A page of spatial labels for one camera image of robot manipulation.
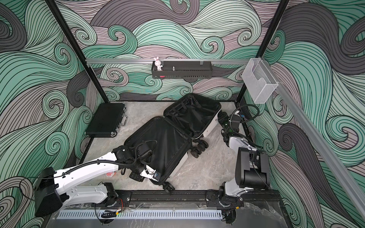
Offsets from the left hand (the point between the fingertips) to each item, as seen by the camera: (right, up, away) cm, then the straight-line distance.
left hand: (148, 170), depth 75 cm
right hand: (+44, +30, +17) cm, 55 cm away
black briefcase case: (-37, +26, +28) cm, 54 cm away
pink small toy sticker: (-8, +9, -25) cm, 28 cm away
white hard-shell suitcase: (+7, +12, +8) cm, 17 cm away
